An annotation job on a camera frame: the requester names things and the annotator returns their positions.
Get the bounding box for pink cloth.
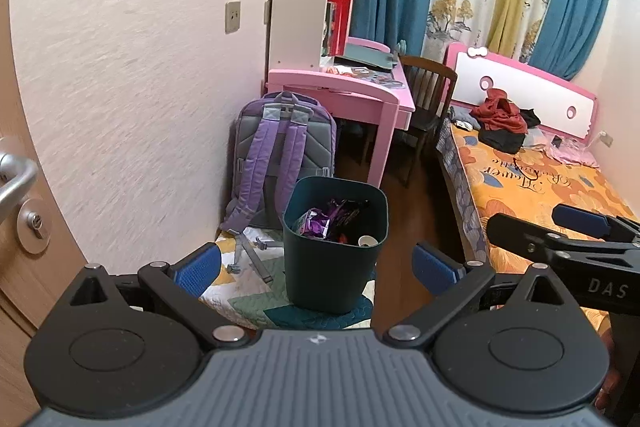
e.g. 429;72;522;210
545;139;598;168

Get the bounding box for black clothes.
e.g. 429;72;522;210
480;109;542;154

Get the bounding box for orange floral bedspread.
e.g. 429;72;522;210
437;117;640;328

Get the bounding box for silver door handle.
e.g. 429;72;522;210
0;152;40;225

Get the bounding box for pink desk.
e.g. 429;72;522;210
265;38;416;190

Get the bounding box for purple grey backpack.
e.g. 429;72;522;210
220;91;337;233

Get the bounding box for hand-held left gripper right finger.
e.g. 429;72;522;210
382;243;576;350

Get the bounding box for teal folder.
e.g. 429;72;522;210
345;42;401;70

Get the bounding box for dark wooden chair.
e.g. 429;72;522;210
397;55;458;188

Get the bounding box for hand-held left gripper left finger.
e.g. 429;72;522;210
65;243;251;350

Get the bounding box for pink white bed headboard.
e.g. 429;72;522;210
444;42;599;142

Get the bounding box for patchwork quilt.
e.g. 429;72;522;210
200;227;376;333

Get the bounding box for beige wall socket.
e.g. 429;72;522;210
224;0;242;34

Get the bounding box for silver door lock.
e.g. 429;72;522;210
16;199;52;254

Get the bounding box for purple snack bag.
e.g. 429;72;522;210
300;199;371;239

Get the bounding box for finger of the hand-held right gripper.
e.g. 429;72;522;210
486;213;566;265
552;203;640;248

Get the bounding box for dark green trash bin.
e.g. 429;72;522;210
282;176;390;314

